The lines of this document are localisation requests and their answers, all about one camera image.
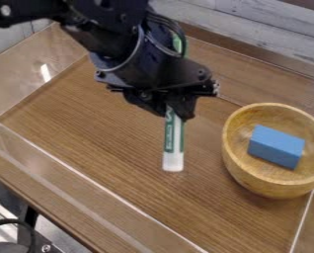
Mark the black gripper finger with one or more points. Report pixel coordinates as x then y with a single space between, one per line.
146 101
184 106

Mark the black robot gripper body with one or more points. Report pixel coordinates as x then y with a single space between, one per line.
156 66

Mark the green and white marker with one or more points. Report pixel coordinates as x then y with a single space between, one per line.
173 143

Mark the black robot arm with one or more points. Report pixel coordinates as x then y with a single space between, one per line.
104 25

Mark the brown wooden bowl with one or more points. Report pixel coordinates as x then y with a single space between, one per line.
260 176

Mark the blue foam block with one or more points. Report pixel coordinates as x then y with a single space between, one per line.
276 146

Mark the black metal table leg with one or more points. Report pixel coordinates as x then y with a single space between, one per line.
31 216

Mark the black clamp with bolt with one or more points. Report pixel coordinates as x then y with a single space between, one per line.
42 245

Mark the clear acrylic tray wall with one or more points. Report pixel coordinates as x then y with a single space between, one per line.
81 156

